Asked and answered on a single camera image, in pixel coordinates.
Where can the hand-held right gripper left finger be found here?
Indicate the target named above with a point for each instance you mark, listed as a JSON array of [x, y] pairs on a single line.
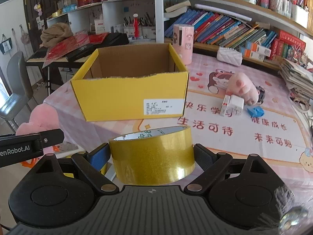
[[101, 156]]

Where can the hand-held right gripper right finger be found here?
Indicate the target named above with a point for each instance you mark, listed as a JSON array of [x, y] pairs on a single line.
[[205, 158]]

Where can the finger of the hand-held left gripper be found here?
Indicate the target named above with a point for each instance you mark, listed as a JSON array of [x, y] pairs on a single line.
[[52, 138]]

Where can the gold adhesive tape roll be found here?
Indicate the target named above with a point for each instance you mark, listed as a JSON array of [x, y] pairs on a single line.
[[151, 156]]

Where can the yellow cardboard box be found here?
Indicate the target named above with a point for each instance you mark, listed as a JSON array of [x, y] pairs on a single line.
[[127, 95]]

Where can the pink plush cushion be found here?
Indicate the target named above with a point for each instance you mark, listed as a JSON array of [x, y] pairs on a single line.
[[45, 117]]

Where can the pink printed table mat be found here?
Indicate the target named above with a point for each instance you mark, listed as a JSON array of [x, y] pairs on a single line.
[[220, 139]]

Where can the small white orange box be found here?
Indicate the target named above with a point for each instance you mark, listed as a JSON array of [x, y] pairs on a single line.
[[225, 105]]

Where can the white charger block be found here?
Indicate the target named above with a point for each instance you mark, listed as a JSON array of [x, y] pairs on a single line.
[[236, 105]]

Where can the grey chair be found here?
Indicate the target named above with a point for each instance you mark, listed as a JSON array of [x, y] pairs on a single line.
[[18, 78]]

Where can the pink plush paw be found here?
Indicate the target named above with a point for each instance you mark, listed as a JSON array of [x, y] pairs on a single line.
[[242, 85]]

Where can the dark smart watch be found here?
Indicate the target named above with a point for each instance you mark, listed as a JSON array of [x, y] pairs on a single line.
[[261, 94]]

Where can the red paper sheet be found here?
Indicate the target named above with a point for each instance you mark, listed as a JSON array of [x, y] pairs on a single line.
[[67, 46]]

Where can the brown crumpled cloth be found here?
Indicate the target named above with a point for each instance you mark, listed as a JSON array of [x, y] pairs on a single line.
[[56, 34]]

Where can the white quilted pouch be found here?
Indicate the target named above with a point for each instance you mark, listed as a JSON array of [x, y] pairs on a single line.
[[229, 56]]

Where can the hanging tote bag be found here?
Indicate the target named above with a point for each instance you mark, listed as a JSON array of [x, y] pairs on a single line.
[[6, 44]]

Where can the pink cartoon cylinder container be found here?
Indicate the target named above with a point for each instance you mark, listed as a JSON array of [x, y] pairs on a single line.
[[184, 41]]

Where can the white orange carton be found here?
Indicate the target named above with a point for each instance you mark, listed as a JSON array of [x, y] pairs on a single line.
[[259, 51]]

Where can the stack of worn notebooks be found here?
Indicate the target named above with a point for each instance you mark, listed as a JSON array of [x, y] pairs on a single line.
[[297, 76]]

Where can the row of colourful slanted books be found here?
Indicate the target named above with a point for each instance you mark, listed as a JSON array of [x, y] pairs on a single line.
[[220, 29]]

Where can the red tassel ornament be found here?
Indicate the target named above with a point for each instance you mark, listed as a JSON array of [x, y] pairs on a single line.
[[136, 27]]

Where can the white pen holders with pens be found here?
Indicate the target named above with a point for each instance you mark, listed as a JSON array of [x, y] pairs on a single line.
[[146, 29]]

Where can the red thick dictionaries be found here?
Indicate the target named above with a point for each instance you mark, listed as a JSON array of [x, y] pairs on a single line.
[[291, 45]]

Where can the white bookshelf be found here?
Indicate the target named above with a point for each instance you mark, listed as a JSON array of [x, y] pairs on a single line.
[[159, 9]]

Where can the white storage bin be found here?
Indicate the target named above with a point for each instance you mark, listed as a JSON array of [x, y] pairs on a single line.
[[299, 16]]

